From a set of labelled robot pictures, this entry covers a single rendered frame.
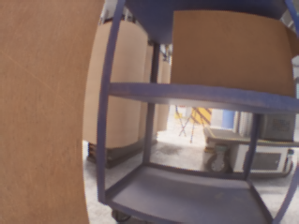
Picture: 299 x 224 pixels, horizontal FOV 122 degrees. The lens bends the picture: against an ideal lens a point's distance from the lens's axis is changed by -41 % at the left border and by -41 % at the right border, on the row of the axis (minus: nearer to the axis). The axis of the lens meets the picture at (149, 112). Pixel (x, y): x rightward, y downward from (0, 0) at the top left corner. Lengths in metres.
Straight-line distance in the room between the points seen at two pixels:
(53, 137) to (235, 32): 0.50
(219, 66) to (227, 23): 0.15
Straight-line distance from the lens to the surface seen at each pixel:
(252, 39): 0.48
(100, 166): 0.46
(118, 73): 0.90
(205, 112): 6.17
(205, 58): 0.42
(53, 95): 0.20
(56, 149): 0.21
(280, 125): 1.27
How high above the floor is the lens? 0.48
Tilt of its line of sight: 2 degrees down
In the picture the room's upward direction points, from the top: 5 degrees clockwise
